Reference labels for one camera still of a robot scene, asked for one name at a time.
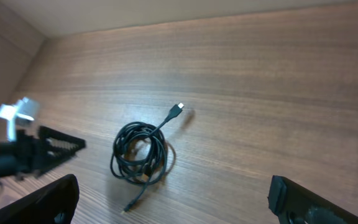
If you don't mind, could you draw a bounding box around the black USB cable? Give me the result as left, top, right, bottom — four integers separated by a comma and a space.
109, 103, 185, 215

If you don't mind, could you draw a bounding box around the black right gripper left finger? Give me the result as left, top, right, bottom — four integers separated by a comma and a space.
0, 174, 80, 224

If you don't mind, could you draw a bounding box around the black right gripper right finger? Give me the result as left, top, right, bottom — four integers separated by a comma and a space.
268, 175, 358, 224

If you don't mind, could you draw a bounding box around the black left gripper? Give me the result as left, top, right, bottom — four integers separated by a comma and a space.
0, 126, 86, 178

